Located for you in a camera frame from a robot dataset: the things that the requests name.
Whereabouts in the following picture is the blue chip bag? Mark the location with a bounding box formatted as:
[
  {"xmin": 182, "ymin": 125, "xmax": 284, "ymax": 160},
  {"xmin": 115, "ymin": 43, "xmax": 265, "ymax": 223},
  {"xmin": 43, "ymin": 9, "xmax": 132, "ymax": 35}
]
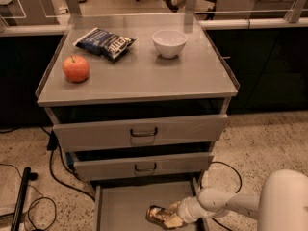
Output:
[{"xmin": 73, "ymin": 28, "xmax": 136, "ymax": 61}]

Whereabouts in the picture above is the orange soda can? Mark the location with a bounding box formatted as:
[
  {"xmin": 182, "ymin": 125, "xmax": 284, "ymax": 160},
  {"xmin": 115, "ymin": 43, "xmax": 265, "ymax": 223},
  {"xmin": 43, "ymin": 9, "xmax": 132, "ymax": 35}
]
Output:
[{"xmin": 145, "ymin": 205, "xmax": 173, "ymax": 230}]

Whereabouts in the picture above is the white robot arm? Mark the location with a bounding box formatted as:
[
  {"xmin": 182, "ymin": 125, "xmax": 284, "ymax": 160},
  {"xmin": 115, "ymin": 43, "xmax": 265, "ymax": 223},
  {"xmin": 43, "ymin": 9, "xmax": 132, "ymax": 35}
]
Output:
[{"xmin": 164, "ymin": 169, "xmax": 308, "ymax": 231}]

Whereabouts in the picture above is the grey drawer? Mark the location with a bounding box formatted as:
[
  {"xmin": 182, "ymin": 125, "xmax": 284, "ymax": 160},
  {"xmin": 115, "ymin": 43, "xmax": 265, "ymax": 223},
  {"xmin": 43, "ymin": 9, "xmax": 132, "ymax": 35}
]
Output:
[
  {"xmin": 92, "ymin": 177, "xmax": 209, "ymax": 231},
  {"xmin": 74, "ymin": 152, "xmax": 214, "ymax": 181},
  {"xmin": 53, "ymin": 114, "xmax": 227, "ymax": 152}
]

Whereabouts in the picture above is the top grey drawer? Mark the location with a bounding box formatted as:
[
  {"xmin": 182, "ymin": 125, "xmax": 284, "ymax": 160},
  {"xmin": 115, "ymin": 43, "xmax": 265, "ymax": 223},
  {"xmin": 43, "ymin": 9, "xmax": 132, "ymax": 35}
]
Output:
[{"xmin": 53, "ymin": 114, "xmax": 227, "ymax": 152}]

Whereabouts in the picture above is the black floor cable right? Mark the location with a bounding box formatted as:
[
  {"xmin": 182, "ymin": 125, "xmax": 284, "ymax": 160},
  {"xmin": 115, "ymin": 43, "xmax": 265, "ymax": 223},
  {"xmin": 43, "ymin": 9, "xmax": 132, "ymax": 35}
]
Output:
[{"xmin": 199, "ymin": 161, "xmax": 244, "ymax": 231}]

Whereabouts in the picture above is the black floor cable left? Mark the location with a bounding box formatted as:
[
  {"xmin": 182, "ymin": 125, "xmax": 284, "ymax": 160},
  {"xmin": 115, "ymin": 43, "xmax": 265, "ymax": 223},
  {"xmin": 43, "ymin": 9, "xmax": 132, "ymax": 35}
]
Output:
[{"xmin": 39, "ymin": 125, "xmax": 96, "ymax": 202}]

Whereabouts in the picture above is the black floor cable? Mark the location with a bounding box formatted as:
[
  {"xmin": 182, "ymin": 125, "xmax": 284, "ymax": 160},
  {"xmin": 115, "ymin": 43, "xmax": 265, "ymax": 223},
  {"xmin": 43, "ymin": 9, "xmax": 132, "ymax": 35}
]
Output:
[
  {"xmin": 199, "ymin": 161, "xmax": 244, "ymax": 231},
  {"xmin": 39, "ymin": 125, "xmax": 96, "ymax": 202}
]

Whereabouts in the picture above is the bottom grey drawer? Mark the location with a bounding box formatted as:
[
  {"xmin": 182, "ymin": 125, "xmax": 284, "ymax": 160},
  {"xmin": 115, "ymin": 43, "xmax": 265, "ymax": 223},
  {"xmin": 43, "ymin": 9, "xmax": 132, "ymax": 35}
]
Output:
[{"xmin": 92, "ymin": 177, "xmax": 209, "ymax": 231}]

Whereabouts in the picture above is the black pole on floor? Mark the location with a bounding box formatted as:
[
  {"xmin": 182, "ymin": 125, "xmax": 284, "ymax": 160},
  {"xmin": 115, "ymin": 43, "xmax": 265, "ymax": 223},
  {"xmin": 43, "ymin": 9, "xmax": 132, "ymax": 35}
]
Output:
[{"xmin": 10, "ymin": 167, "xmax": 35, "ymax": 231}]

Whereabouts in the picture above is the red apple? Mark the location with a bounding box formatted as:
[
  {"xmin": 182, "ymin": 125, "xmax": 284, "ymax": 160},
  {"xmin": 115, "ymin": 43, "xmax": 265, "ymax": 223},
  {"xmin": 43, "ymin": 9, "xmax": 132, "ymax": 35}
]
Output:
[{"xmin": 63, "ymin": 55, "xmax": 90, "ymax": 83}]

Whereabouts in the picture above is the middle grey drawer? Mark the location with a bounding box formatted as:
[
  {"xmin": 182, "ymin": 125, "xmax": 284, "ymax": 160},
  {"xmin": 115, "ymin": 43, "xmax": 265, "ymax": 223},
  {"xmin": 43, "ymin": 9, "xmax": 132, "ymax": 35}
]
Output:
[{"xmin": 74, "ymin": 152, "xmax": 214, "ymax": 181}]

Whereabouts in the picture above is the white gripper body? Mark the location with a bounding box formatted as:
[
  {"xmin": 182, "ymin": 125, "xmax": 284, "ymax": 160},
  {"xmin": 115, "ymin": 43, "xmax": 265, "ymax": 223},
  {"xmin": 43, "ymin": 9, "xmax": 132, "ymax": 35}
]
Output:
[{"xmin": 177, "ymin": 197, "xmax": 202, "ymax": 223}]

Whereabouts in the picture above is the white bowl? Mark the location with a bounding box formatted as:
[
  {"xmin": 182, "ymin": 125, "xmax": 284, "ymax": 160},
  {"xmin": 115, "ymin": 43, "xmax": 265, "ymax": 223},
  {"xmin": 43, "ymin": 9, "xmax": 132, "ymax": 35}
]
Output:
[{"xmin": 152, "ymin": 29, "xmax": 187, "ymax": 59}]

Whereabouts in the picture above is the grey drawer cabinet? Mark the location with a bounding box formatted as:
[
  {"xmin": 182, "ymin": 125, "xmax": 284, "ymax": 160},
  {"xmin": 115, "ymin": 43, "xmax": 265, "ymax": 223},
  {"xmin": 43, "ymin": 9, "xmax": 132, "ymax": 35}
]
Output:
[{"xmin": 35, "ymin": 13, "xmax": 241, "ymax": 231}]

